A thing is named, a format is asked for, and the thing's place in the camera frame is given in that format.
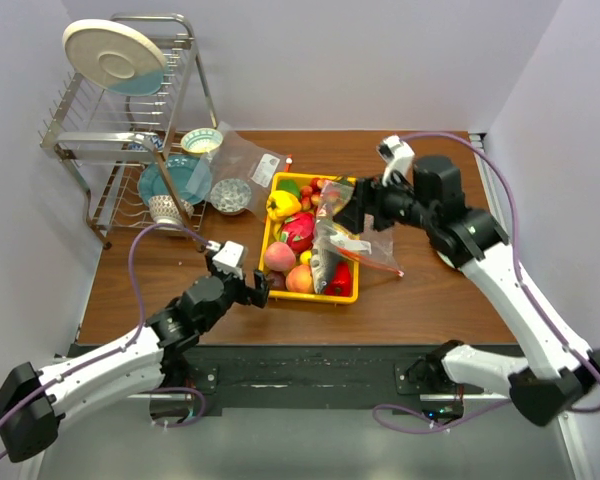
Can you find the pink peach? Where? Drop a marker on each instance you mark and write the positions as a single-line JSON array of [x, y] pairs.
[[279, 257]]

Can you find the orange peach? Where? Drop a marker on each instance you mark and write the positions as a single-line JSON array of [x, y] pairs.
[[300, 280]]

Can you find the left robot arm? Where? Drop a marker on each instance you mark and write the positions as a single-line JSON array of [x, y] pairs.
[[35, 404]]

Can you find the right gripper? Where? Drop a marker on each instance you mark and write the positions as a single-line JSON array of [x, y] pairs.
[[368, 197]]

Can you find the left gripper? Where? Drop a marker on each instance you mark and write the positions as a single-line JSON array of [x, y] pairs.
[[248, 295]]

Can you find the yellow bell pepper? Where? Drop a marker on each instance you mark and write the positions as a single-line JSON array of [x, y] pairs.
[[282, 204]]

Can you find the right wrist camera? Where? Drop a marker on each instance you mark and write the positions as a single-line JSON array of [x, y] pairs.
[[397, 155]]

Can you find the clear bag with label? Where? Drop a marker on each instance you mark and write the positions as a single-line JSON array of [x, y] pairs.
[[243, 159]]

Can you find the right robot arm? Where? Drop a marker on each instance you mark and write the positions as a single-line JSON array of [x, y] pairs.
[[556, 369]]

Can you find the red bell pepper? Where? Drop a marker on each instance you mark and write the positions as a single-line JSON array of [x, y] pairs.
[[341, 282]]

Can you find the teal scalloped plate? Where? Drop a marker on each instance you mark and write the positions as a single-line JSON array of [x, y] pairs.
[[191, 176]]

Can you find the floral grey bowl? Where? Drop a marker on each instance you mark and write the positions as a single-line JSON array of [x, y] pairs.
[[230, 196]]

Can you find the red dragon fruit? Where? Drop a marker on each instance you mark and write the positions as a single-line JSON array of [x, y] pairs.
[[297, 231]]

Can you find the dark purple plum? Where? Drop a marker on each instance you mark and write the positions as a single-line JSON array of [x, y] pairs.
[[276, 281]]

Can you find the small yellow fruit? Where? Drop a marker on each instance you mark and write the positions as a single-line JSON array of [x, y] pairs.
[[305, 257]]

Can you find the metal dish rack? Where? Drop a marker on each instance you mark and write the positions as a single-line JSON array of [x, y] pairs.
[[105, 140]]

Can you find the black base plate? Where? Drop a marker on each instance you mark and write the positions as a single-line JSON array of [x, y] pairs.
[[211, 379]]

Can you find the orange zip top bag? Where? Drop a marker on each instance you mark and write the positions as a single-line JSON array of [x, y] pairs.
[[370, 248]]

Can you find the yellow plastic tray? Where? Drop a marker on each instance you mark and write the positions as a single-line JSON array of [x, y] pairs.
[[302, 179]]

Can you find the grey toy fish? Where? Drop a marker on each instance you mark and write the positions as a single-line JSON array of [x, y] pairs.
[[323, 265]]

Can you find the beige and teal plate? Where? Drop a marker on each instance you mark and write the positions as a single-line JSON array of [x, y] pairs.
[[115, 57]]

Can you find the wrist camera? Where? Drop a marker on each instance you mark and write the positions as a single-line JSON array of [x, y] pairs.
[[397, 155], [227, 258]]

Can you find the teal striped small bowl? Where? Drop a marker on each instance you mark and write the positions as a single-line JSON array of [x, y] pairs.
[[201, 141]]

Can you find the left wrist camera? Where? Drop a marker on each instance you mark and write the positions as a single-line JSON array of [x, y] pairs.
[[227, 258]]

